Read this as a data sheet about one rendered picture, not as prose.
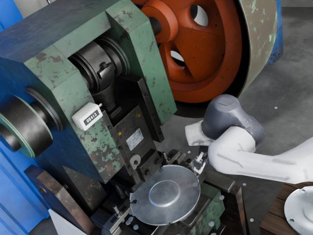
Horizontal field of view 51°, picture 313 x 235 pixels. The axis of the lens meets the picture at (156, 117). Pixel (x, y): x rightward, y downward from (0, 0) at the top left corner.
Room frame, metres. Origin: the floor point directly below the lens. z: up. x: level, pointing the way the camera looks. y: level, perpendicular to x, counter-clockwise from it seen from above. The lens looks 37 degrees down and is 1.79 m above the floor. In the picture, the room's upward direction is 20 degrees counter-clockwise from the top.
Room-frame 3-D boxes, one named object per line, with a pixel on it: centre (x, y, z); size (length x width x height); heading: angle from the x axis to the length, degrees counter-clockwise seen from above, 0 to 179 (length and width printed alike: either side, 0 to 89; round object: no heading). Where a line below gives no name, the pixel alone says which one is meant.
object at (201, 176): (0.97, 0.15, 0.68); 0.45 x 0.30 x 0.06; 128
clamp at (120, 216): (0.87, 0.28, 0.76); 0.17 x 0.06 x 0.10; 128
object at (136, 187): (0.97, 0.15, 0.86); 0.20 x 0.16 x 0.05; 128
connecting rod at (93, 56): (0.97, 0.15, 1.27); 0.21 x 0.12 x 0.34; 38
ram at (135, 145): (0.94, 0.12, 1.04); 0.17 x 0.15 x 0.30; 38
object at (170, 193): (0.87, 0.07, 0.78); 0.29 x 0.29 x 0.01
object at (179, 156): (1.07, 0.02, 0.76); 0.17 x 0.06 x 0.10; 128
